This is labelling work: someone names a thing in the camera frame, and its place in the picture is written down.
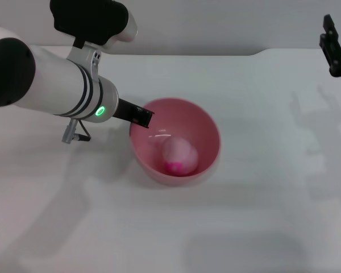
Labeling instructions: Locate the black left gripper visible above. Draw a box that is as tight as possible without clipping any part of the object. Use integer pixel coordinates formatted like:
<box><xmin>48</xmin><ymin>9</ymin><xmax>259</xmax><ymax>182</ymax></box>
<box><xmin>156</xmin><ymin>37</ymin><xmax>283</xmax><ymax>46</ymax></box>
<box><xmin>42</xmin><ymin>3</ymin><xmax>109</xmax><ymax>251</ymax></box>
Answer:
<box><xmin>114</xmin><ymin>98</ymin><xmax>156</xmax><ymax>130</ymax></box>

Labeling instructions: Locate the pink bowl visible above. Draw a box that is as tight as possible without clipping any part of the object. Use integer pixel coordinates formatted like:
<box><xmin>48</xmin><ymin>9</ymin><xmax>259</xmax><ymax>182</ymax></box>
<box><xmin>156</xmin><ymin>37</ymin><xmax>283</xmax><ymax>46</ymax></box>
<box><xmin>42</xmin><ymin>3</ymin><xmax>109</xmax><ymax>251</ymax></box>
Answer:
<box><xmin>129</xmin><ymin>97</ymin><xmax>222</xmax><ymax>187</ymax></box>

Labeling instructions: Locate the pink fuzzy peach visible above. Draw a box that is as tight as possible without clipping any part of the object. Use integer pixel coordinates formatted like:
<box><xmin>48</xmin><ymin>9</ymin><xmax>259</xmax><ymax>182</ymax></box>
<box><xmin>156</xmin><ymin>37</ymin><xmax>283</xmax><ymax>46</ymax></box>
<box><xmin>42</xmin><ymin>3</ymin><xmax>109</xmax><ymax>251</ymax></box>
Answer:
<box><xmin>161</xmin><ymin>136</ymin><xmax>199</xmax><ymax>176</ymax></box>

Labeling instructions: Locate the left arm cable with connector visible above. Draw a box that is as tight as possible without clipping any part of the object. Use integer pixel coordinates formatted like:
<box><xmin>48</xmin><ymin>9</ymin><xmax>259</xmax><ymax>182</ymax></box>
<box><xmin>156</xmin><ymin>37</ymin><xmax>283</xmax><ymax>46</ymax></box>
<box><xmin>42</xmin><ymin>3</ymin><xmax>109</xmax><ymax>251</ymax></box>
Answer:
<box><xmin>61</xmin><ymin>119</ymin><xmax>92</xmax><ymax>144</ymax></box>

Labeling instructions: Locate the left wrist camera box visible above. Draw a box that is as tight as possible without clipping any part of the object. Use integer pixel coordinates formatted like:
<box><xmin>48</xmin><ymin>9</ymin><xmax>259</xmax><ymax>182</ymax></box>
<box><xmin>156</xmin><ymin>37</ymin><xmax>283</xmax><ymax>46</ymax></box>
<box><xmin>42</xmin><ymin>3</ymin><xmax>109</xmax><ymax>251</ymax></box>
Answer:
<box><xmin>49</xmin><ymin>0</ymin><xmax>139</xmax><ymax>49</ymax></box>

